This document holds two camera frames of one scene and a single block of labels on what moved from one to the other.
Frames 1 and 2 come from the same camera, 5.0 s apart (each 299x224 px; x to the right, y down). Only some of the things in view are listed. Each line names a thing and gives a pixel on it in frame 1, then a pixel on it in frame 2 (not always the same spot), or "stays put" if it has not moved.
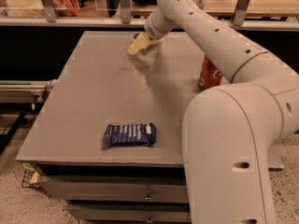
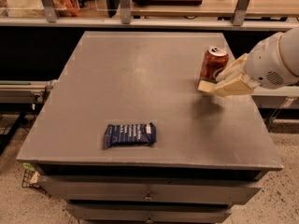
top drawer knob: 149,197 stays put
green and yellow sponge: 143,41 → 206,86
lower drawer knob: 149,219 stays put
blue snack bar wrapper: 121,134 stays put
